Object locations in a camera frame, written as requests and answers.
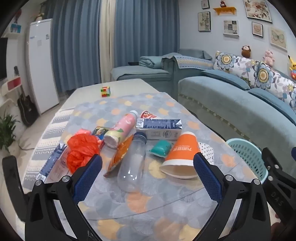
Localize blue fabric sofa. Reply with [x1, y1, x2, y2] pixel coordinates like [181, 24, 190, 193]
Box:
[110, 49, 296, 163]

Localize floral pillow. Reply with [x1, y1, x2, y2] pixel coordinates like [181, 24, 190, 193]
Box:
[213, 51, 261, 88]
[253, 61, 296, 112]

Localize tall butterfly framed picture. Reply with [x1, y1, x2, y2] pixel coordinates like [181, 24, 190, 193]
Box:
[198, 11, 211, 32]

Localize teal jelly cup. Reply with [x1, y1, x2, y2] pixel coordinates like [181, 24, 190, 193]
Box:
[149, 140, 173, 158]

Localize white refrigerator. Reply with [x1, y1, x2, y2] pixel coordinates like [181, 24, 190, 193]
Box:
[25, 19, 60, 115]

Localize green potted plant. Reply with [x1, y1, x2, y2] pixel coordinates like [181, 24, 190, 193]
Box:
[0, 111, 21, 154]

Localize teal plastic basket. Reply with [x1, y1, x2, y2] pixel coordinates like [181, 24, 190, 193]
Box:
[225, 138, 269, 184]

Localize orange paper cup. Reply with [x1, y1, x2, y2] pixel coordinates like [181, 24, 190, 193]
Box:
[159, 131, 201, 179]

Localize orange snack wrapper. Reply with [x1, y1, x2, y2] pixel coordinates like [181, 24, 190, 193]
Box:
[103, 135, 134, 178]

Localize blue sofa cover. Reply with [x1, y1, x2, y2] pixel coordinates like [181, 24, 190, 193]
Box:
[161, 49, 214, 70]

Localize yellow wall shelf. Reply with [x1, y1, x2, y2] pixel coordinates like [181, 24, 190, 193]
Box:
[212, 7, 237, 17]

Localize white framed grid picture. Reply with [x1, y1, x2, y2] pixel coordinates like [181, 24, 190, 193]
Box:
[223, 20, 239, 37]

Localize white heart-patterned cloth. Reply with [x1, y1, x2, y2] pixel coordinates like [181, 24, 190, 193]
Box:
[198, 142, 216, 163]

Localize black television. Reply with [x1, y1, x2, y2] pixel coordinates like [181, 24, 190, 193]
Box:
[0, 38, 8, 81]

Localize patterned grey orange tablecloth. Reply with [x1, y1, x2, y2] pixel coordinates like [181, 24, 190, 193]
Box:
[43, 92, 265, 241]

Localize pink drink bottle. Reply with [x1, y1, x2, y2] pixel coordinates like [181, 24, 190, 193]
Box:
[104, 110, 139, 149]

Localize black acoustic guitar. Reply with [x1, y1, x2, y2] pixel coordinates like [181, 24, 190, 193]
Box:
[13, 66, 39, 127]

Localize red white snack packet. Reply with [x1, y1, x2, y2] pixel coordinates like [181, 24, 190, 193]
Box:
[140, 110, 158, 120]

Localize large floral framed picture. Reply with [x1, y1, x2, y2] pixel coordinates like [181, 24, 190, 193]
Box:
[243, 0, 273, 23]

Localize pink plush toy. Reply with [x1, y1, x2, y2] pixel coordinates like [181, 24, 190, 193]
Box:
[263, 49, 276, 67]

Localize small dark framed picture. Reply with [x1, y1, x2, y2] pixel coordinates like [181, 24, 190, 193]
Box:
[252, 22, 264, 37]

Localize cream sheer curtain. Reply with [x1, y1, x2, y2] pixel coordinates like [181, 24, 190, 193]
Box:
[99, 0, 116, 83]

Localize clear plastic bottle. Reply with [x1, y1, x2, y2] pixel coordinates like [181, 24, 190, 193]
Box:
[117, 132, 148, 193]

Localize blue curtain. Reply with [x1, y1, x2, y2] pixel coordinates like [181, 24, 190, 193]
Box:
[45, 0, 102, 93]
[114, 0, 180, 68]

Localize white blue milk carton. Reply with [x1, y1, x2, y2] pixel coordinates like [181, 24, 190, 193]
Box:
[135, 118, 183, 141]

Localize small blue box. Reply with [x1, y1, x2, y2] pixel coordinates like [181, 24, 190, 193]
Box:
[91, 126, 110, 142]

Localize red white box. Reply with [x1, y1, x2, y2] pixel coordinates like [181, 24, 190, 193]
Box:
[7, 77, 22, 91]

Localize orange plastic bag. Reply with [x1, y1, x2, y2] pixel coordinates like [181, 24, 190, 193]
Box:
[67, 129, 101, 174]

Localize folded blue blanket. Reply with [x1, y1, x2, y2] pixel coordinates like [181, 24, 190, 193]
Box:
[139, 56, 165, 69]

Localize green butterfly framed picture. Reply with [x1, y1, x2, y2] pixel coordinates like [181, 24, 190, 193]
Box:
[270, 27, 288, 51]

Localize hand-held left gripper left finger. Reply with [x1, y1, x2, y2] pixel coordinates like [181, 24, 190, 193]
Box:
[25, 154, 103, 241]

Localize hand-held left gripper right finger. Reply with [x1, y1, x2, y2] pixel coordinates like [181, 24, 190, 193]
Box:
[193, 153, 271, 241]

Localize striped white table runner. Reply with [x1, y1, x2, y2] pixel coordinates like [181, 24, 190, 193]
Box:
[23, 109, 75, 186]

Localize brown plush monkey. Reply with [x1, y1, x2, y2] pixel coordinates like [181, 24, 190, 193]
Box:
[241, 45, 252, 58]

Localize white wall shelf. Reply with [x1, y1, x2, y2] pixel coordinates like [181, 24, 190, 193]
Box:
[2, 23, 23, 39]

